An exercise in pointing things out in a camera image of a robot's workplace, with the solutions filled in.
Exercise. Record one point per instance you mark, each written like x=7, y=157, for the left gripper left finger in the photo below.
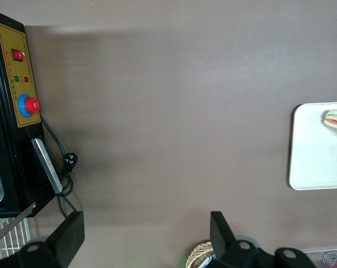
x=65, y=237

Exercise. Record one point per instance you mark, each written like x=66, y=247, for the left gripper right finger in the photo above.
x=223, y=240

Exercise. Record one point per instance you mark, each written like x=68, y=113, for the beige plastic tray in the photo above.
x=313, y=156

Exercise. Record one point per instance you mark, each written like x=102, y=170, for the oval light wicker basket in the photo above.
x=197, y=255

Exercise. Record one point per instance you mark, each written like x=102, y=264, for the clear acrylic bottle rack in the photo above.
x=313, y=255

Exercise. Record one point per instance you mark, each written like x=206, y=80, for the black sealing machine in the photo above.
x=6, y=125

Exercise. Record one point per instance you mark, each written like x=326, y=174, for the red emergency stop button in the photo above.
x=31, y=105

